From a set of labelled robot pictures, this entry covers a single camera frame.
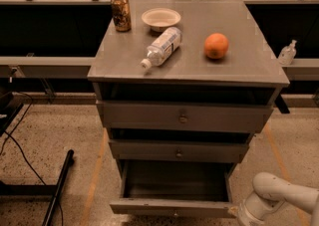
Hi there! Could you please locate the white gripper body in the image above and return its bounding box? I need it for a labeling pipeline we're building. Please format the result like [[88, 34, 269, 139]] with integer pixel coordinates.
[[237, 192, 284, 226]]

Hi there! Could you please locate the grey wooden drawer cabinet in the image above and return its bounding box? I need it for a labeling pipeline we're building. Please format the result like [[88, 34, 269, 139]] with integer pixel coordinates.
[[87, 0, 291, 175]]

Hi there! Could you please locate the grey bottom drawer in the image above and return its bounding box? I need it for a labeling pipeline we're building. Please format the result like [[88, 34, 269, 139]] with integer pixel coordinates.
[[110, 160, 233, 218]]

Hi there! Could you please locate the grey metal railing frame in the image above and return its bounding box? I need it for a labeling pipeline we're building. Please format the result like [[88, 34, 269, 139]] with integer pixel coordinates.
[[0, 0, 319, 82]]

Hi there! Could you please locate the black floor cable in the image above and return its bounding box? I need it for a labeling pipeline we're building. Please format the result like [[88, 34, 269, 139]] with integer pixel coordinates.
[[0, 92, 64, 226]]

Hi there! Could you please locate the grey top drawer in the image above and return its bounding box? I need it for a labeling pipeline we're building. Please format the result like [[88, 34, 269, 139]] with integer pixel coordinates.
[[97, 101, 273, 133]]

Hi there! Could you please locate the grey drawer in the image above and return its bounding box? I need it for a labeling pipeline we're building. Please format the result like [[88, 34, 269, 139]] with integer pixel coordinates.
[[97, 101, 273, 133], [110, 160, 233, 218], [109, 139, 248, 163]]

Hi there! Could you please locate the orange fruit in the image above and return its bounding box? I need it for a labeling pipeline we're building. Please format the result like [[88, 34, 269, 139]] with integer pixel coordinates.
[[204, 33, 229, 59]]

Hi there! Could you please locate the clear plastic water bottle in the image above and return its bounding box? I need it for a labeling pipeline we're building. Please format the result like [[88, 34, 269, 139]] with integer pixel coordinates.
[[141, 27, 181, 71]]

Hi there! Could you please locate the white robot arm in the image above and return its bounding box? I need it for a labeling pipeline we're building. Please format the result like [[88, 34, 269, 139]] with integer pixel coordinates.
[[228, 172, 319, 226]]

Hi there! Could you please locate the clear hand sanitizer bottle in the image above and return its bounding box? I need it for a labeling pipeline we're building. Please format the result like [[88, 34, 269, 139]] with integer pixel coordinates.
[[278, 40, 297, 66]]

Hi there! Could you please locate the grey middle drawer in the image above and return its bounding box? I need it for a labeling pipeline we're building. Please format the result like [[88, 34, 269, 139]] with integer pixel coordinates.
[[109, 139, 248, 163]]

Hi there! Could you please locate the white shallow bowl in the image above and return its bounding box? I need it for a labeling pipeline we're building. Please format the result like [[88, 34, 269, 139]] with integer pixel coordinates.
[[142, 8, 181, 32]]

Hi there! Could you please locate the gold soda can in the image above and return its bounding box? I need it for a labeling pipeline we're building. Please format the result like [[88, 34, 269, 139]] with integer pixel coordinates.
[[111, 0, 132, 32]]

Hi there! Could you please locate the black stand leg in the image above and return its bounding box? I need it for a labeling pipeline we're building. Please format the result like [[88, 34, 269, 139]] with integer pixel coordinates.
[[0, 149, 74, 226]]

